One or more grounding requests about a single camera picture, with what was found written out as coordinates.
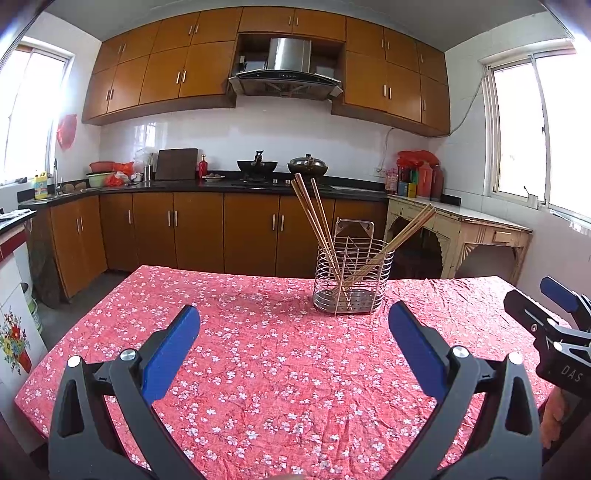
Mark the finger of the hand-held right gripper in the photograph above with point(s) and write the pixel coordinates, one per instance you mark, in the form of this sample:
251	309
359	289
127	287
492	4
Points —
524	309
558	290

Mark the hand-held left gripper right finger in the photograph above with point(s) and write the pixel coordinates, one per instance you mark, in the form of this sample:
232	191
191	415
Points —
418	350

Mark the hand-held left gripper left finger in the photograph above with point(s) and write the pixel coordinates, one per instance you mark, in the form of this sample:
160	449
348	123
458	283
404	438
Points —
171	355

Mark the person's right hand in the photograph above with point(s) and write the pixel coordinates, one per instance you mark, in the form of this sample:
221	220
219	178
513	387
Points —
553	415

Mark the small windowsill object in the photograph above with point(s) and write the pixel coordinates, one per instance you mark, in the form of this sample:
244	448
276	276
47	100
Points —
531	198

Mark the cream wooden side table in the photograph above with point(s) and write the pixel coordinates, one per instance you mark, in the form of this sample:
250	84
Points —
466	221

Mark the red floral tablecloth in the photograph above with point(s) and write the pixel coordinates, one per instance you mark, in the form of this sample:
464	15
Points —
277	369

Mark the wooden base cabinets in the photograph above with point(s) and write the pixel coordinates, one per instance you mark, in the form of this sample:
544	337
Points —
198	230

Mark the white bucket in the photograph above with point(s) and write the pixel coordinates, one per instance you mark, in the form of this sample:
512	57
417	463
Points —
30	304

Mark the dark red bottle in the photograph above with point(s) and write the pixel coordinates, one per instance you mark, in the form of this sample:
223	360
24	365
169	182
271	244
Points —
436	182

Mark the flower printed tile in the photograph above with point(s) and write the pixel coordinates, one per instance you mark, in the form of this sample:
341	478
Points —
14	341

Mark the orange red bottle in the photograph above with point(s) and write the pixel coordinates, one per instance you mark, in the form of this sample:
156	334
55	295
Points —
424	180

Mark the wide sliding window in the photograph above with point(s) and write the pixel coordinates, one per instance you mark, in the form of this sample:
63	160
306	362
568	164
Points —
521	129

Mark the black kitchen countertop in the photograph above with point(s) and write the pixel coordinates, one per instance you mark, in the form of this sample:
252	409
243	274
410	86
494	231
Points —
184	184

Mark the clear oil bottle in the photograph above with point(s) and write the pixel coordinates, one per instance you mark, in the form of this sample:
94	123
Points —
391	180

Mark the white plate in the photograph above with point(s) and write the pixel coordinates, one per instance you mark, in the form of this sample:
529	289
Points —
213	177

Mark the crumpled red bag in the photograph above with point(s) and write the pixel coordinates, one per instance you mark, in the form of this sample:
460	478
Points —
415	159

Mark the steel cup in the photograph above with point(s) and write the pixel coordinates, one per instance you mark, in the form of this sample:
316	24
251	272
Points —
147	171

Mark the small red bottle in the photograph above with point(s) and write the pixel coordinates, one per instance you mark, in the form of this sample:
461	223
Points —
203	168

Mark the green basin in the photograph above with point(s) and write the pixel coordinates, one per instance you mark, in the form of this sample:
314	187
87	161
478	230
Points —
99	179

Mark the dark cutting board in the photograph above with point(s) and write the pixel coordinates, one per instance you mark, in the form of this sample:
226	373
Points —
176	164

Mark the black gas stove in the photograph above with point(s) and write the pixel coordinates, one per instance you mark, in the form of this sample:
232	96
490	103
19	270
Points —
258	183

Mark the white plastic bag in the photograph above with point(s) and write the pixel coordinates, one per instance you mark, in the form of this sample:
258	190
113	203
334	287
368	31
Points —
143	157

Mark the red basin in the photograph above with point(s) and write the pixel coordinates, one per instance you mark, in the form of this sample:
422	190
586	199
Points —
102	166

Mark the black wok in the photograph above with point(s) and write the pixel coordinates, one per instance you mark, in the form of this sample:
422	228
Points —
257	166

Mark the grey rag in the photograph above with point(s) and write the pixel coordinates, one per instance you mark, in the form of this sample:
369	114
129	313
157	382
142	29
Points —
14	214

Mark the metal faucet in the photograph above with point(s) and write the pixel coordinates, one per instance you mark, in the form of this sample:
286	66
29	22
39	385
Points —
55	177

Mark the yellow detergent bottle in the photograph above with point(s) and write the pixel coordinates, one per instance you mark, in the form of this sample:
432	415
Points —
40	187

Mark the wok with metal lid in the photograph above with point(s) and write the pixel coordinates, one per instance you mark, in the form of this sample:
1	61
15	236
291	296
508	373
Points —
308	167

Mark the hanging red plastic bag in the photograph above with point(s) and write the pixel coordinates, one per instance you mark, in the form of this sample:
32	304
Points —
66	131

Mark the narrow kitchen window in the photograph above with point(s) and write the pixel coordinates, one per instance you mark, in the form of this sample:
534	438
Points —
32	115

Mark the steel range hood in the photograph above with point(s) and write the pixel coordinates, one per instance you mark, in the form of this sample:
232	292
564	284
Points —
288	57

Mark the large wooden wall cabinet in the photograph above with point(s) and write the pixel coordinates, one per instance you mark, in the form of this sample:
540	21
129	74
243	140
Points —
161	78
392	78

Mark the small wooden wall cabinet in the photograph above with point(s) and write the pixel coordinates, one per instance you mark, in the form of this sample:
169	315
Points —
291	23

